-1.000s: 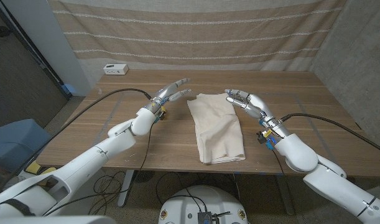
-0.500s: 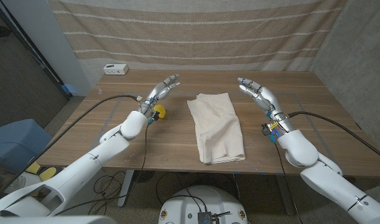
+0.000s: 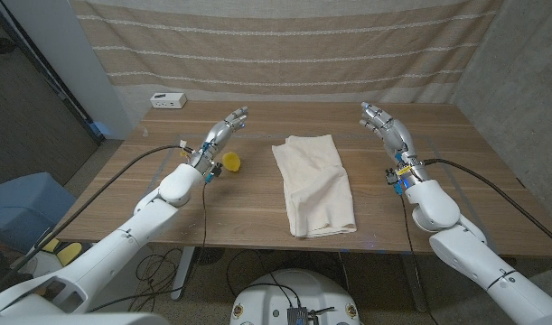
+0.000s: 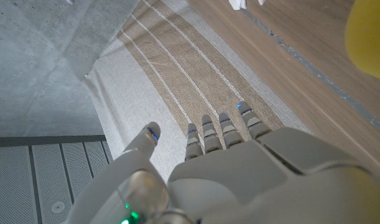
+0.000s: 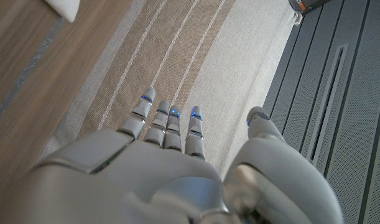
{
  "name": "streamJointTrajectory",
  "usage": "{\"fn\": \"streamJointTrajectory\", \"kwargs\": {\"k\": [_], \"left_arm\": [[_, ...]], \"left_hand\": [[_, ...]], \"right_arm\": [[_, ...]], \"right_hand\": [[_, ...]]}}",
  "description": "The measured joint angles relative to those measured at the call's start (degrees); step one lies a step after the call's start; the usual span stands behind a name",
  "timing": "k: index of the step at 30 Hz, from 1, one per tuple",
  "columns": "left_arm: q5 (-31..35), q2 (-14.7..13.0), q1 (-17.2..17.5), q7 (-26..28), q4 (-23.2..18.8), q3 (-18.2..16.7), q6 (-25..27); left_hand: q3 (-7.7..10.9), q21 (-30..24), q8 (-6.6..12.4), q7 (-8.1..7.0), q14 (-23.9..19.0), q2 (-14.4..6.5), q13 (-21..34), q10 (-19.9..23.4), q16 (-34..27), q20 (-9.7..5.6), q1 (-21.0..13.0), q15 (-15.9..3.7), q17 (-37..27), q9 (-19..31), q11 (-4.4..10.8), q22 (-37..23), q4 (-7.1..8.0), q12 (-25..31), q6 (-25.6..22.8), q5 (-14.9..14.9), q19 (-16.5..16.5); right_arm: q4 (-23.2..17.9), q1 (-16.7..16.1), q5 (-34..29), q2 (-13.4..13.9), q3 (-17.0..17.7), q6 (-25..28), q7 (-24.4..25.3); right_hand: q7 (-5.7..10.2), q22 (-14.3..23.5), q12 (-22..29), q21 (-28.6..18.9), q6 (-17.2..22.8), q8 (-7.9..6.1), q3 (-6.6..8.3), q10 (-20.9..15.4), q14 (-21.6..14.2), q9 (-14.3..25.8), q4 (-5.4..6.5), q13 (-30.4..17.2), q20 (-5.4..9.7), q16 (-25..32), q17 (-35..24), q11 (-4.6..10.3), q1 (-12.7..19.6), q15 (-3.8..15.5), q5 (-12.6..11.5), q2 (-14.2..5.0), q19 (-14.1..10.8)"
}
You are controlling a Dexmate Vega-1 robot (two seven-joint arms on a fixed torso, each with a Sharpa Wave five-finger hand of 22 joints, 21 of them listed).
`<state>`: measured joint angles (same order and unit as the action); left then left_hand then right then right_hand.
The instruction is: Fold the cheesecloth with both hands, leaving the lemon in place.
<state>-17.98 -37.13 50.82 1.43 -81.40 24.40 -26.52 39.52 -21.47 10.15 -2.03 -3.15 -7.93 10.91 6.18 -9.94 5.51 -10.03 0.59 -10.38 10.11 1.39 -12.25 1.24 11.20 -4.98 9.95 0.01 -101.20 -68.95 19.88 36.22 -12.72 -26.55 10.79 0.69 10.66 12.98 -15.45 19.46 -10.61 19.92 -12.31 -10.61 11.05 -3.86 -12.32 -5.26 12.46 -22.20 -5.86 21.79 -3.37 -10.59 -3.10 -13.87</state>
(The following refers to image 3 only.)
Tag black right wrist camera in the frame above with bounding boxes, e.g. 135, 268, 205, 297
384, 166, 406, 196

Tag grey table leg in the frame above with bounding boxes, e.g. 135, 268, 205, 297
400, 253, 430, 313
170, 246, 196, 302

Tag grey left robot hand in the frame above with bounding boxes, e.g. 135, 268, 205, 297
187, 106, 249, 175

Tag blue-grey chair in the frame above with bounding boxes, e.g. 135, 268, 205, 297
0, 171, 78, 254

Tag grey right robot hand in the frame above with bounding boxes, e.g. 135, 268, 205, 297
359, 101, 433, 185

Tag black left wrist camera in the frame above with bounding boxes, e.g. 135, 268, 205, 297
205, 162, 224, 184

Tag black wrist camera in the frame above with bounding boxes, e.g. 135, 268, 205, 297
205, 162, 224, 184
384, 166, 406, 196

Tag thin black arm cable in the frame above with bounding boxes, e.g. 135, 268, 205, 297
398, 193, 434, 325
85, 180, 210, 313

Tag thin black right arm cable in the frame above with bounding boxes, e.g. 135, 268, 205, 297
398, 193, 434, 325

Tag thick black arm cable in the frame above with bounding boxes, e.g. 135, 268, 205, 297
0, 144, 187, 299
422, 157, 552, 250

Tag yellow plastic item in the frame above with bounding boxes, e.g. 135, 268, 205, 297
40, 238, 84, 267

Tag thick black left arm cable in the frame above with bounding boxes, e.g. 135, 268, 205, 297
0, 144, 187, 299

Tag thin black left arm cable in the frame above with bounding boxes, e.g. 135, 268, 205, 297
85, 180, 210, 313

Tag cream cheesecloth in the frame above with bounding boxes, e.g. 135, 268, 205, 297
271, 134, 358, 239

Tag white power strip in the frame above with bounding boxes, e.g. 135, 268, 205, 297
149, 92, 188, 110

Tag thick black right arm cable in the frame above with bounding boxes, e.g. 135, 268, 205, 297
422, 157, 552, 250

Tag black floor cables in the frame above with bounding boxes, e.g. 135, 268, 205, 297
126, 247, 182, 313

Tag yellow lemon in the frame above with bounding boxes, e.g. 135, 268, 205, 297
221, 152, 242, 173

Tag small grey electronics box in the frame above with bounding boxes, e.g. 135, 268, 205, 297
286, 306, 336, 325

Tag grey textured side panel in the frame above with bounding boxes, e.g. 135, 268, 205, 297
451, 0, 552, 218

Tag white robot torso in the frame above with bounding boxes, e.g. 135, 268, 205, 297
229, 268, 361, 325

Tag beige striped backdrop cloth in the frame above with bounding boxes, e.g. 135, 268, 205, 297
70, 0, 505, 104

